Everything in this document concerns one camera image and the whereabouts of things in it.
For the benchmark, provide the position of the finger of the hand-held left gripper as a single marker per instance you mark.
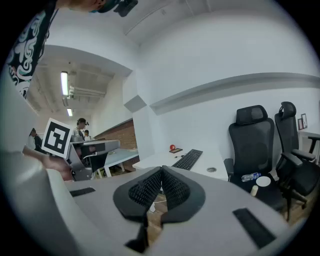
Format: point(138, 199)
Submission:
point(98, 161)

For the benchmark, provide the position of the black mesh office chair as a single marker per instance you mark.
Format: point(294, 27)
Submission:
point(290, 140)
point(313, 140)
point(252, 150)

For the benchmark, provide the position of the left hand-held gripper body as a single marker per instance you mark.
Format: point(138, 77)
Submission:
point(56, 137)

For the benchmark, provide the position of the white round lid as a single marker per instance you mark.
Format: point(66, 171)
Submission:
point(263, 181)

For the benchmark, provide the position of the white ceiling pipes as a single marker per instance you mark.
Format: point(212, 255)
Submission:
point(87, 91)

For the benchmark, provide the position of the black keyboard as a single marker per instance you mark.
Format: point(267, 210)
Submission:
point(187, 160)

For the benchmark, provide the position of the light blue table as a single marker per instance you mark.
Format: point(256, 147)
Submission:
point(120, 156)

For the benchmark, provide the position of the person's head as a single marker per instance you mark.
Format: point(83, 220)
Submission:
point(85, 5)

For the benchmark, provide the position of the long ceiling light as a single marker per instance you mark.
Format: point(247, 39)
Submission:
point(69, 112)
point(64, 83)

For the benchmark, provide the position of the person's black patterned shirt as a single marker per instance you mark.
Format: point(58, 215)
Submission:
point(27, 50)

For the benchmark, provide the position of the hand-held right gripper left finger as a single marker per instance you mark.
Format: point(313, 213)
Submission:
point(140, 197)

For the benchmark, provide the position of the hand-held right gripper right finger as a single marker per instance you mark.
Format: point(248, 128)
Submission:
point(182, 200)

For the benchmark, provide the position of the black head-mounted camera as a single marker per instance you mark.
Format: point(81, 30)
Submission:
point(125, 7)

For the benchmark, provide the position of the clear plastic water bottle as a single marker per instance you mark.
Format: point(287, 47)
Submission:
point(250, 176)

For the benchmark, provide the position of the grey desk grommet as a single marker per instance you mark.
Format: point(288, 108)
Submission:
point(211, 169)

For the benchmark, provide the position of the dark framed cork board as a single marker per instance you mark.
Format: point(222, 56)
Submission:
point(175, 150)

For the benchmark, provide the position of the small dark picture frame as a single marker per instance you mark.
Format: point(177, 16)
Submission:
point(300, 124)
point(304, 121)

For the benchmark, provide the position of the red ball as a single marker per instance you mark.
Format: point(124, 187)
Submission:
point(172, 147)

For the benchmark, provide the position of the small beige object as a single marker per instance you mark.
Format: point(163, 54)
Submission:
point(254, 191)

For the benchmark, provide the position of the person's left forearm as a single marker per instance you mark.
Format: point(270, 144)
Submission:
point(55, 165)

